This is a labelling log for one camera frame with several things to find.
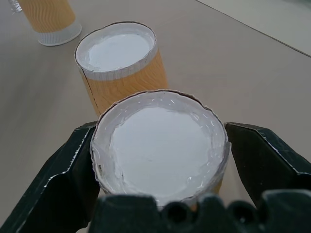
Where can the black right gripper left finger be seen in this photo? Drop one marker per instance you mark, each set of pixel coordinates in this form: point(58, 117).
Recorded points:
point(58, 184)

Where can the orange ribbed paper cup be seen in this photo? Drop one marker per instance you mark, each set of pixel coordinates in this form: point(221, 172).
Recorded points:
point(48, 21)
point(159, 145)
point(116, 55)

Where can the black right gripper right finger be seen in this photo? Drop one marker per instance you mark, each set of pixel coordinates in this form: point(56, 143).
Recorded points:
point(267, 157)

